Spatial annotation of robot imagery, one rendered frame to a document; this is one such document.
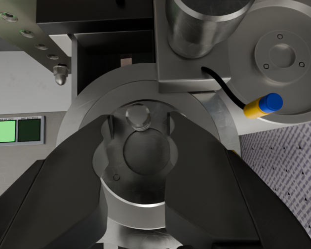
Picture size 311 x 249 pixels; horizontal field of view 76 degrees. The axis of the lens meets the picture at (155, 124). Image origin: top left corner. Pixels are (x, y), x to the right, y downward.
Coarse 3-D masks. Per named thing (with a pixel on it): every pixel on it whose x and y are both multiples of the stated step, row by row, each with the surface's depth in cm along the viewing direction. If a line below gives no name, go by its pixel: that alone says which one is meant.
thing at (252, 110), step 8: (208, 72) 13; (216, 80) 12; (224, 88) 12; (232, 96) 12; (264, 96) 9; (272, 96) 9; (280, 96) 9; (240, 104) 11; (248, 104) 11; (256, 104) 10; (264, 104) 9; (272, 104) 9; (280, 104) 9; (248, 112) 10; (256, 112) 10; (264, 112) 9
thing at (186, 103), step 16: (144, 80) 16; (112, 96) 16; (128, 96) 16; (144, 96) 16; (160, 96) 16; (176, 96) 16; (192, 96) 16; (96, 112) 16; (192, 112) 16; (208, 112) 16; (80, 128) 16; (208, 128) 16; (112, 208) 15; (128, 208) 15; (144, 208) 15; (160, 208) 15; (128, 224) 15; (144, 224) 15; (160, 224) 15
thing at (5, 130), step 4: (0, 124) 49; (4, 124) 49; (8, 124) 49; (12, 124) 49; (0, 128) 49; (4, 128) 49; (8, 128) 49; (12, 128) 49; (0, 132) 49; (4, 132) 49; (8, 132) 49; (12, 132) 49; (0, 136) 48; (4, 136) 48; (8, 136) 48; (12, 136) 48; (0, 140) 48; (4, 140) 48; (8, 140) 48; (12, 140) 48
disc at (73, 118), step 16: (144, 64) 17; (96, 80) 17; (112, 80) 17; (128, 80) 17; (80, 96) 16; (96, 96) 16; (208, 96) 16; (80, 112) 16; (224, 112) 16; (64, 128) 16; (224, 128) 16; (224, 144) 16; (112, 224) 15; (112, 240) 15; (128, 240) 15; (144, 240) 15; (160, 240) 15; (176, 240) 15
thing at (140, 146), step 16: (112, 112) 14; (160, 112) 14; (128, 128) 14; (160, 128) 14; (112, 144) 14; (128, 144) 14; (144, 144) 14; (160, 144) 14; (112, 160) 14; (128, 160) 14; (144, 160) 14; (160, 160) 14; (112, 176) 14; (128, 176) 14; (144, 176) 14; (160, 176) 14; (112, 192) 14; (128, 192) 13; (144, 192) 13; (160, 192) 13
